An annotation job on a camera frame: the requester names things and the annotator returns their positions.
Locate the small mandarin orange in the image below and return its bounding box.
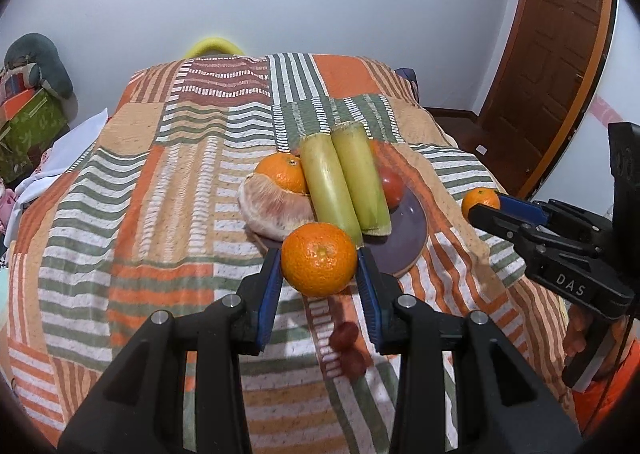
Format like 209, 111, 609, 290
461, 188, 500, 221

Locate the red tomato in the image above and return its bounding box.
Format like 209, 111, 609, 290
378, 166, 405, 211

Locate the green sugarcane piece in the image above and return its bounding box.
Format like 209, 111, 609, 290
299, 133, 363, 248
331, 121, 393, 237

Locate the large orange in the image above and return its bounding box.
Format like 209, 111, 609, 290
281, 222, 357, 298

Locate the peeled pomelo half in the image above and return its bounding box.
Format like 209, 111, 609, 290
238, 173, 316, 242

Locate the person's hand on handle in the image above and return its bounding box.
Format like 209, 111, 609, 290
563, 305, 593, 358

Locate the red grape lower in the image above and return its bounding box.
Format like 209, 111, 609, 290
341, 348, 367, 380

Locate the red grape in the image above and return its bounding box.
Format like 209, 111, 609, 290
329, 321, 359, 352
341, 348, 367, 380

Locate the red grape upper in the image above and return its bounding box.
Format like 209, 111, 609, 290
329, 321, 359, 352

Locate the brown wooden door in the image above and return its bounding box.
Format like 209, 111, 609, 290
480, 0, 615, 197

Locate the orange with sticker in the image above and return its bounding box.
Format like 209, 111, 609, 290
254, 152, 308, 194

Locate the pink toy figure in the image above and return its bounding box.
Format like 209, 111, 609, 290
0, 181, 15, 234

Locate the white cloth beside bed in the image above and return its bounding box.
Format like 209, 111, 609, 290
3, 109, 108, 247

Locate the green patterned box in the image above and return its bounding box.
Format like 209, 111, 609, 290
1, 89, 68, 185

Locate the orange red boxes stack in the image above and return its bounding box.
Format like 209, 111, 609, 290
1, 66, 38, 121

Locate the yellow pillow behind bed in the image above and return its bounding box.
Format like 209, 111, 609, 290
183, 37, 244, 59

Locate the grey neck pillow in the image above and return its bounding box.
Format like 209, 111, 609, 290
1, 33, 73, 100

